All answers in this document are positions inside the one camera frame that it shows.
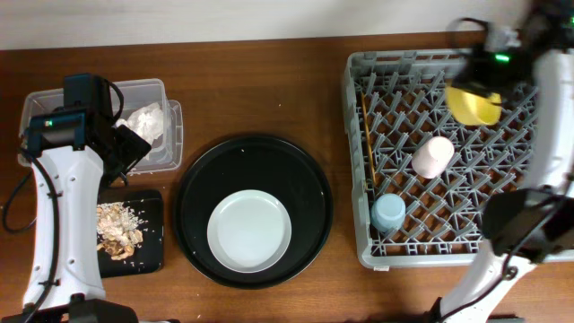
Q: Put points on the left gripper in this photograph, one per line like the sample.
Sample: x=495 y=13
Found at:
x=135 y=149

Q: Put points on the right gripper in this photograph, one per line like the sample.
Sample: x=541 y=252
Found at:
x=464 y=74

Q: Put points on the white napkin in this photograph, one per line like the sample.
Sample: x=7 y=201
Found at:
x=147 y=122

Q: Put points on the yellow bowl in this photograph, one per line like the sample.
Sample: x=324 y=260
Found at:
x=471 y=110

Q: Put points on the food leftovers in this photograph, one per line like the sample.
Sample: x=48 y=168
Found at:
x=119 y=230

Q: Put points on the pink cup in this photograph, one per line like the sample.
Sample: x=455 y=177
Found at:
x=433 y=157

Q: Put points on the wooden chopstick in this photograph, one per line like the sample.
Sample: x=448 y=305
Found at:
x=367 y=138

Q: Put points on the grey plate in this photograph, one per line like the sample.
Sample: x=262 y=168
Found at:
x=249 y=231

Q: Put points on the blue cup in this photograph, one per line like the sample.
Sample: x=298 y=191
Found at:
x=388 y=213

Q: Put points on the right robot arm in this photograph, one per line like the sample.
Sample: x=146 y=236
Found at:
x=523 y=227

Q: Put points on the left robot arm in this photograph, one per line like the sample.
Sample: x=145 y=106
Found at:
x=73 y=154

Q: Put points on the clear plastic waste bin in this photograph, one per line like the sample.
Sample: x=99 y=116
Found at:
x=166 y=152

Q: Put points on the grey dishwasher rack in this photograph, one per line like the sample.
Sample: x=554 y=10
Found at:
x=406 y=106

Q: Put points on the black rectangular tray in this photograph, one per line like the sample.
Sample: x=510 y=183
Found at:
x=148 y=204

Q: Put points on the round black serving tray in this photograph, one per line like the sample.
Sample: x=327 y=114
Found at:
x=266 y=163

